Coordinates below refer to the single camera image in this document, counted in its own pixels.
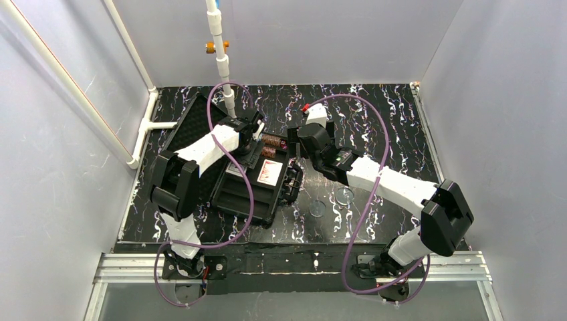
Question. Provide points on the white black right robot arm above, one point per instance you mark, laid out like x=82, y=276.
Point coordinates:
x=441, y=208

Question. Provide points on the brown poker chip stack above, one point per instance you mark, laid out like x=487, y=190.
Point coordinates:
x=271, y=140

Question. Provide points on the white pvc pipe pole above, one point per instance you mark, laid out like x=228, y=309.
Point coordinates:
x=215, y=26

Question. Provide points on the clear acrylic dealer button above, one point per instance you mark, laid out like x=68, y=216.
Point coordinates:
x=344, y=196

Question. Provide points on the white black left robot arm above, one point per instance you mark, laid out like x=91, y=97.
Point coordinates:
x=177, y=183

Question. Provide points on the black poker set case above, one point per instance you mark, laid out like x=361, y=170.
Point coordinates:
x=243, y=196

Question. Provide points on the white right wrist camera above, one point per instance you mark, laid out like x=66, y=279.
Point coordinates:
x=316, y=114

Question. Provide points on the white pipe frame left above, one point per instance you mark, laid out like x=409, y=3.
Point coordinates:
x=87, y=49

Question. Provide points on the blue playing card box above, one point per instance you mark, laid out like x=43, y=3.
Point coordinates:
x=233, y=170

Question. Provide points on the clear acrylic blind button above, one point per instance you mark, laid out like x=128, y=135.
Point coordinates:
x=317, y=209

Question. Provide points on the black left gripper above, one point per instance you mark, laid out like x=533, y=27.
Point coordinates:
x=255, y=134

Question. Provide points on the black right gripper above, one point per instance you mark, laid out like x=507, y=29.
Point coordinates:
x=295, y=144

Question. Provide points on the red playing card box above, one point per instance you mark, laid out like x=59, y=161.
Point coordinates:
x=270, y=172

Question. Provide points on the aluminium rail frame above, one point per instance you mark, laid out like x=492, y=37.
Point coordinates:
x=299, y=256

